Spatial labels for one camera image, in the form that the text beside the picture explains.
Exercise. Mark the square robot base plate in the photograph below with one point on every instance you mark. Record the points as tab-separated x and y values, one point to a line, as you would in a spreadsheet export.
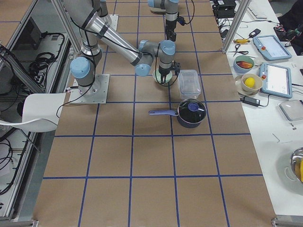
97	94

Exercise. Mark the upper blue teach pendant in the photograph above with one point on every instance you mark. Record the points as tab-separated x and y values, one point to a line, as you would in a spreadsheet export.
271	48

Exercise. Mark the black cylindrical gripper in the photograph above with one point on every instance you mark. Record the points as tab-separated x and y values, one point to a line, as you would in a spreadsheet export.
163	71

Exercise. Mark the metal bowl with fruit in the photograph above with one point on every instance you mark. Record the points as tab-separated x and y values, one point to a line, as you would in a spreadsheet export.
292	166

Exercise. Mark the black power adapter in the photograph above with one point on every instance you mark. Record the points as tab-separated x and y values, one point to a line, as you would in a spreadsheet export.
250	101

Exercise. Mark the blue bowl with fruit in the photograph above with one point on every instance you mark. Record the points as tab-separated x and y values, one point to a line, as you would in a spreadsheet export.
243	64

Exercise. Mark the blue teach pendant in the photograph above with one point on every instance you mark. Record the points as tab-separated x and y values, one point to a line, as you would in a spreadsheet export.
276	79
271	48

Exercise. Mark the clear plastic food container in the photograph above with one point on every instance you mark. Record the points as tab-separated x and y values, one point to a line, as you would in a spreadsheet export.
188	84

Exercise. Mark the white plastic chair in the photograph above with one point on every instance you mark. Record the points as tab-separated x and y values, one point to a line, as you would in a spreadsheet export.
40	113

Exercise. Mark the white digital scale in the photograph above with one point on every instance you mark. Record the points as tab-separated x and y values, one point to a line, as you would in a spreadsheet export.
293	110

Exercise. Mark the black scissors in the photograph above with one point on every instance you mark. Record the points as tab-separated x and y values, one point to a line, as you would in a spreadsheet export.
237	46

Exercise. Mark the blue saucepan with lid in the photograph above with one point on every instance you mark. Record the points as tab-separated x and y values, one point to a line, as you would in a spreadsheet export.
189	113

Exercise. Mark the yellow cylindrical tool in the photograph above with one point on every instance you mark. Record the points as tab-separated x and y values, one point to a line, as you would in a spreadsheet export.
241	41

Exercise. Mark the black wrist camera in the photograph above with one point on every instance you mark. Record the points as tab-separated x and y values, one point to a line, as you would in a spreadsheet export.
176	67

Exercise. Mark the lower blue teach pendant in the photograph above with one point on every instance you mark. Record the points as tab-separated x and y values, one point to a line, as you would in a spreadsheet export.
276	79

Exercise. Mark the aluminium frame post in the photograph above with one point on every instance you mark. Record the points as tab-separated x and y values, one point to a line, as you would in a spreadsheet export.
235	24

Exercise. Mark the light green bowl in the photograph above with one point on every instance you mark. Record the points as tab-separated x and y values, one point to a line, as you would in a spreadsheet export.
156	77

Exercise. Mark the cream bowl with lemon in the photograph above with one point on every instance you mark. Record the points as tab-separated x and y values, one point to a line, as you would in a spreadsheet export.
248	84

